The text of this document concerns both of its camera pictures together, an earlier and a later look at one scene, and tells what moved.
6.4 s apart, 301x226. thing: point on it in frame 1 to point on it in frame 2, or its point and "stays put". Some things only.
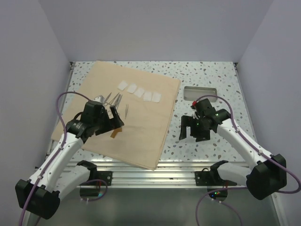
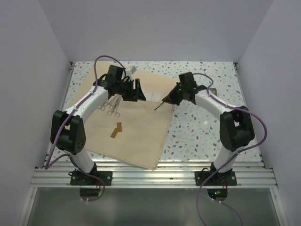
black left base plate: (106, 175) stays put
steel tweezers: (126, 108) to (160, 105)
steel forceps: (118, 101) stays put
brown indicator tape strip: (114, 132) stays put
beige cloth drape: (145, 102) stays put
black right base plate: (212, 178) stays put
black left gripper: (112, 123) to (135, 94)
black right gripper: (188, 121) to (171, 98)
